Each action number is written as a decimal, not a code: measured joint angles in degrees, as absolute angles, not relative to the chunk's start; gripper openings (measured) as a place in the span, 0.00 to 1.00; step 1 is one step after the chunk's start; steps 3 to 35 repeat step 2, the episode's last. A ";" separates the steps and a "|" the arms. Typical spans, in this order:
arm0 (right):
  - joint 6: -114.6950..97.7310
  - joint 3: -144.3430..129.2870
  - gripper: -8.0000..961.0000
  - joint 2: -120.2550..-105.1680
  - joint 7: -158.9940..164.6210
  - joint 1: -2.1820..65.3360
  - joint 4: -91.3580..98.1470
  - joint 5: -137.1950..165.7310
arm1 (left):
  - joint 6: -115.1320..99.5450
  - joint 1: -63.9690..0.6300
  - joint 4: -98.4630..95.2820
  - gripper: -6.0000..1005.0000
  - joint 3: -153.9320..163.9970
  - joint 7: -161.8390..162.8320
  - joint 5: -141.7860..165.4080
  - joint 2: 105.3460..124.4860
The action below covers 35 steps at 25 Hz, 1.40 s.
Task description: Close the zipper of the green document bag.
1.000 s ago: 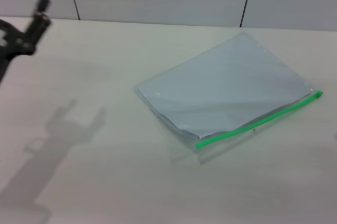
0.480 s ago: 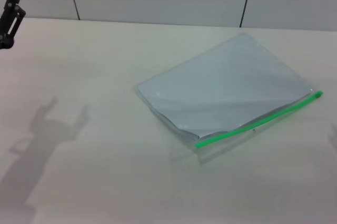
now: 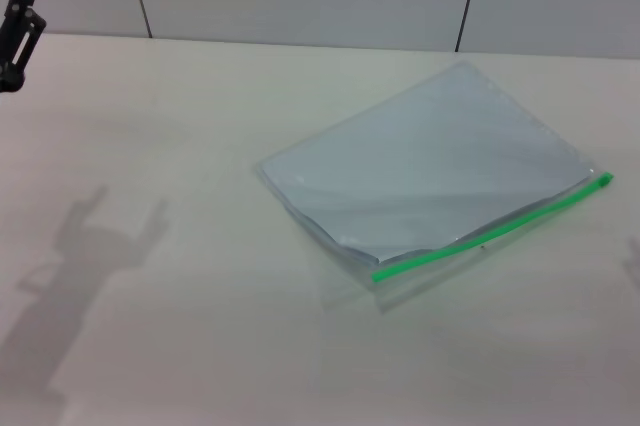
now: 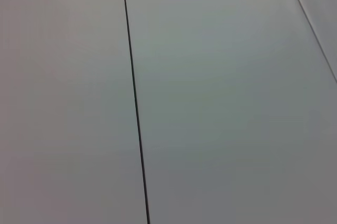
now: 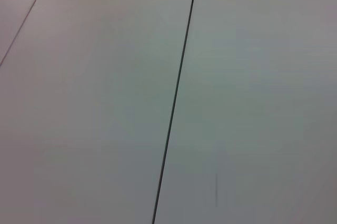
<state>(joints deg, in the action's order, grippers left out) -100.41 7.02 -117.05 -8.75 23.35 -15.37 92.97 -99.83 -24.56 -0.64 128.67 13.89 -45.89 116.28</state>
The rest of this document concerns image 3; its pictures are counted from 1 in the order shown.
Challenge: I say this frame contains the clear green-zip document bag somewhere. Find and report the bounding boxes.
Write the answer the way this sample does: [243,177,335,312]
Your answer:
[253,59,616,316]

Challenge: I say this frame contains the white paper sheets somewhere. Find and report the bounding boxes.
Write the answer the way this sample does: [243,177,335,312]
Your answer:
[259,62,597,266]

